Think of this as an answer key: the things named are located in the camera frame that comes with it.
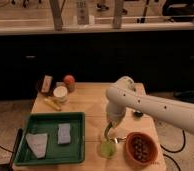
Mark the green plastic tray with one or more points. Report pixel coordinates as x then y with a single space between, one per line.
72 152

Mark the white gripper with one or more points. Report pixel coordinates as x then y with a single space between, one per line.
115 115

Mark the yellow banana toy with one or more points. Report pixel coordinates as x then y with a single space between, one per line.
52 104

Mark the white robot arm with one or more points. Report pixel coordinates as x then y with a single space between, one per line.
122 94

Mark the black bag on floor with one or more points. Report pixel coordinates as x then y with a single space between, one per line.
185 96

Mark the green pepper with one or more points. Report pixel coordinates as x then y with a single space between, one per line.
107 149

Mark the orange bowl with beads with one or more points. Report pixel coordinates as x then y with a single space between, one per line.
140 149

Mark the white plastic cup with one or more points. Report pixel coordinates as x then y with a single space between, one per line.
60 93

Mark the blue grey sponge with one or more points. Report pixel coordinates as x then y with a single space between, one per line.
64 136

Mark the grey cloth piece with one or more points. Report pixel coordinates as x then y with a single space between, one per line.
37 143

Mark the red ball on cup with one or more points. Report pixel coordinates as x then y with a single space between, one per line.
69 82

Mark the small black knob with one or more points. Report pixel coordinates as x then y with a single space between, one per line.
138 114

